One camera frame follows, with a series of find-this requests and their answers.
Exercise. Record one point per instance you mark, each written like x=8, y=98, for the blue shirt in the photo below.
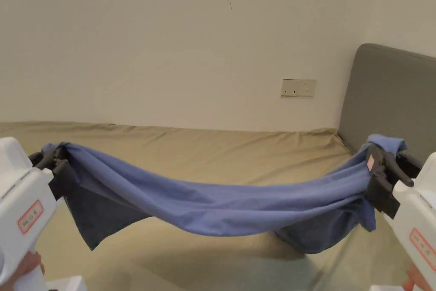
x=218, y=214

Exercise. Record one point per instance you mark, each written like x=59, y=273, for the bed with beige sheet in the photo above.
x=204, y=154

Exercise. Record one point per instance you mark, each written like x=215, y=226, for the person's left hand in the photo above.
x=24, y=267

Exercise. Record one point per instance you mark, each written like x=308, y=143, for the person's right hand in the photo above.
x=414, y=279

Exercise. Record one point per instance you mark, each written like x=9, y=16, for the grey padded headboard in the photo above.
x=391, y=100

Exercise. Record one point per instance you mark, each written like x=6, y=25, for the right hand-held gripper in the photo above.
x=417, y=216

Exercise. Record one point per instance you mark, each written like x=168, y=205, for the beige wall socket plate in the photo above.
x=298, y=88

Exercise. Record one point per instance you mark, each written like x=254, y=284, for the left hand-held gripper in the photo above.
x=20, y=195

